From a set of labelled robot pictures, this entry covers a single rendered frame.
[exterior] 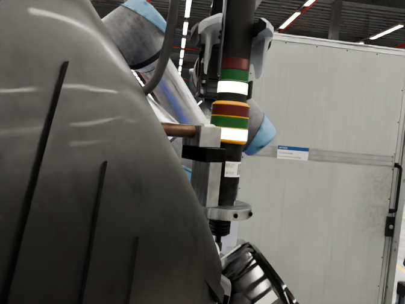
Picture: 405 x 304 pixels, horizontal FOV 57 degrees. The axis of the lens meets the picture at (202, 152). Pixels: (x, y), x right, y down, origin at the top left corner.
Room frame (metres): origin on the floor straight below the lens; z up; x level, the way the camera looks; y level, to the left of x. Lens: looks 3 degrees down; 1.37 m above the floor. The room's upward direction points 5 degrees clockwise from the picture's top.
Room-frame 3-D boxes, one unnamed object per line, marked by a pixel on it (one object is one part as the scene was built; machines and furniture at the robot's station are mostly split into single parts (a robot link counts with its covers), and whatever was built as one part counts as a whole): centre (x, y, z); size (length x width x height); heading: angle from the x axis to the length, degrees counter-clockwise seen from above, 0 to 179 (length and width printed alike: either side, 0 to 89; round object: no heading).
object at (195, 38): (0.47, 0.00, 1.48); 0.09 x 0.05 x 0.02; 175
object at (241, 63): (0.42, -0.03, 1.44); 0.03 x 0.03 x 0.01
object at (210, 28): (0.43, 0.00, 1.46); 0.09 x 0.03 x 0.06; 175
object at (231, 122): (0.42, -0.03, 1.38); 0.04 x 0.04 x 0.01
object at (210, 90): (0.53, -0.02, 1.46); 0.12 x 0.08 x 0.09; 5
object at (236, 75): (0.42, -0.03, 1.43); 0.03 x 0.03 x 0.01
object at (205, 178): (0.42, -0.02, 1.32); 0.09 x 0.07 x 0.10; 132
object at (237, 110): (0.42, -0.03, 1.39); 0.04 x 0.04 x 0.01
